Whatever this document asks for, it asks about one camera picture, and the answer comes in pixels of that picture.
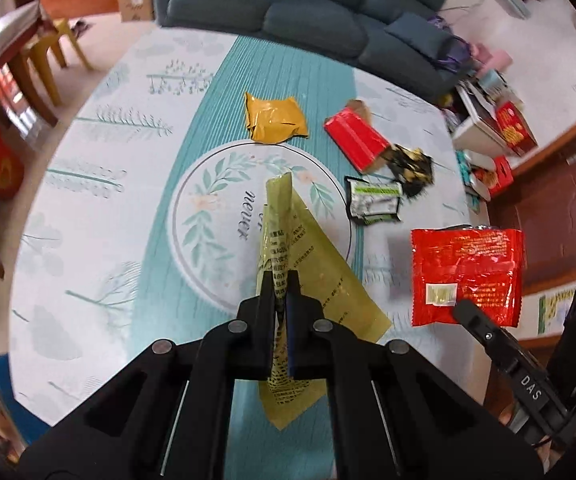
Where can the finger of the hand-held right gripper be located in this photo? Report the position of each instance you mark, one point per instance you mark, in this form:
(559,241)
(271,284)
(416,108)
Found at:
(488,335)

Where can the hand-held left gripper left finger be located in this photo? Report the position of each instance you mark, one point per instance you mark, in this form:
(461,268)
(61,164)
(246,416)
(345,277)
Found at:
(260,330)

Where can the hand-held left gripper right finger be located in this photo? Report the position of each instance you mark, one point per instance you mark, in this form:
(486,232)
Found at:
(304,335)

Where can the red snack packet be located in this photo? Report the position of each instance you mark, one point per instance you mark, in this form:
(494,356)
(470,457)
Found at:
(468,265)

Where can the yellow-green plastic wrapper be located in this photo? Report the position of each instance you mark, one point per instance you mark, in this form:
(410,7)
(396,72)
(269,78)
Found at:
(313,260)

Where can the black white green packet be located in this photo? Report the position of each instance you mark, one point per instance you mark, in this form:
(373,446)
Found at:
(373,200)

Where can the small red box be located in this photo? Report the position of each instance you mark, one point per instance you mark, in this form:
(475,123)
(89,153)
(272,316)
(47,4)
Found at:
(502,175)

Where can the teal printed tablecloth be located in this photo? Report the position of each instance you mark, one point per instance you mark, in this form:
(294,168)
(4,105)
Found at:
(133,200)

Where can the black and gold wrapper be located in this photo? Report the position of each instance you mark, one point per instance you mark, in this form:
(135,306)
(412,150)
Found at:
(410,167)

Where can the red carton box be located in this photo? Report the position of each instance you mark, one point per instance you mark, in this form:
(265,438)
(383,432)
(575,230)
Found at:
(358,137)

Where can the red printed box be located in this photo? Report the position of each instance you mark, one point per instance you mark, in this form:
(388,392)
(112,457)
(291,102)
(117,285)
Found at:
(515,127)

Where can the orange-yellow snack packet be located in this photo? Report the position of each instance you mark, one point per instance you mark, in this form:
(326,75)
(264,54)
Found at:
(275,117)

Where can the white open box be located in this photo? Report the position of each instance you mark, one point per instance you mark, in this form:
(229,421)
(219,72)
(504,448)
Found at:
(475,120)

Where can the pink box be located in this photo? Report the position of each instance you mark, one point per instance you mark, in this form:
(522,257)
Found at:
(493,57)

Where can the purple bag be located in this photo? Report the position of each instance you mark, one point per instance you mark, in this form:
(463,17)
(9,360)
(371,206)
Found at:
(455,52)

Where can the dark teal cushion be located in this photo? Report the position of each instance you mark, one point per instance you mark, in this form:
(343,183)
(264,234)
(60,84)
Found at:
(418,35)

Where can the dark teal sofa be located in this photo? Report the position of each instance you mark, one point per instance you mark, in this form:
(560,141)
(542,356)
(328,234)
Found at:
(293,5)

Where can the yellow stool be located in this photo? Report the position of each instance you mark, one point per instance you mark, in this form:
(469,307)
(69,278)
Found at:
(40,75)
(70,40)

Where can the cardboard box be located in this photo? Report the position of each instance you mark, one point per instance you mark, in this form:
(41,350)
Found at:
(137,2)

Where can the dark wooden side table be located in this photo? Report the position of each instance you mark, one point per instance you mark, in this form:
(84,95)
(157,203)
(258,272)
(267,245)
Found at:
(3,35)

